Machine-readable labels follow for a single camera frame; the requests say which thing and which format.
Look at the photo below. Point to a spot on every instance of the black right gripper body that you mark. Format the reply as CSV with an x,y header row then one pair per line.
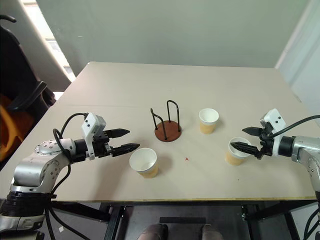
x,y
266,146

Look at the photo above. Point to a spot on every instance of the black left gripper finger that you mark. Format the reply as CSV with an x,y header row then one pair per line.
x,y
117,133
125,149

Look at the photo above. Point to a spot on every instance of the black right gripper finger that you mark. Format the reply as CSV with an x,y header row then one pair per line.
x,y
253,131
246,147

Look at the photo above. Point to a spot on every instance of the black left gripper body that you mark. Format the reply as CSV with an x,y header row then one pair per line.
x,y
101,147

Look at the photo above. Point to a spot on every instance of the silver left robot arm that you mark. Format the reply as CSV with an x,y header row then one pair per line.
x,y
47,162

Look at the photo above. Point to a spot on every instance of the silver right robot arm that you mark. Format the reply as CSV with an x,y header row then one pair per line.
x,y
303,147

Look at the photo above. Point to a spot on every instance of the tan paper cup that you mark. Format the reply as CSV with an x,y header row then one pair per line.
x,y
208,120
143,162
233,158

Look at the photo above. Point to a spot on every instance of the dark rounded shape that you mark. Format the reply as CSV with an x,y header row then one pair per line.
x,y
212,232
152,232

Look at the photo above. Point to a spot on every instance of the black flat strip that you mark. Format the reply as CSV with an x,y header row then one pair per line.
x,y
182,220

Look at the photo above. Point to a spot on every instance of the orange cushion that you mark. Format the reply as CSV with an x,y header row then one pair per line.
x,y
12,125

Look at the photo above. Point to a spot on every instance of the black chair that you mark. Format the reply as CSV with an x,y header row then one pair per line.
x,y
17,70

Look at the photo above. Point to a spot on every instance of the white curved panel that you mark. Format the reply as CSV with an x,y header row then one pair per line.
x,y
47,42

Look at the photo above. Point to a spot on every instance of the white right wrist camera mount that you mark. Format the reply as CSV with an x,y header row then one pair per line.
x,y
275,120

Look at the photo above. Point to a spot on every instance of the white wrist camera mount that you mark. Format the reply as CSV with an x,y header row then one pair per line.
x,y
91,123
275,120

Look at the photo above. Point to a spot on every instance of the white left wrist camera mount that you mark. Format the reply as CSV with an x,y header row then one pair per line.
x,y
91,123

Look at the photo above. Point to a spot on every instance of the black metal table frame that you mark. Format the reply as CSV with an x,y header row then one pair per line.
x,y
112,217

